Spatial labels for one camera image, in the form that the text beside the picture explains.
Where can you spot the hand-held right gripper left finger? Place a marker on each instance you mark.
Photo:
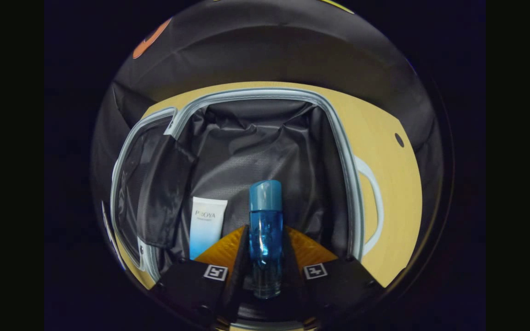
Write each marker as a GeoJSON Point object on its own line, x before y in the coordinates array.
{"type": "Point", "coordinates": [236, 280]}

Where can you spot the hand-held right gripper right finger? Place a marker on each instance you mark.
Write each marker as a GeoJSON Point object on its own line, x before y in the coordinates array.
{"type": "Point", "coordinates": [295, 280]}

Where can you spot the blue green toner bottle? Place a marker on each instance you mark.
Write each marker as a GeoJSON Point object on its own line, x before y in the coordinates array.
{"type": "Point", "coordinates": [266, 230]}

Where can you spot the white and blue cream tube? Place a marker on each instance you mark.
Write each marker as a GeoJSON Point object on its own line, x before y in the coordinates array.
{"type": "Point", "coordinates": [206, 225]}

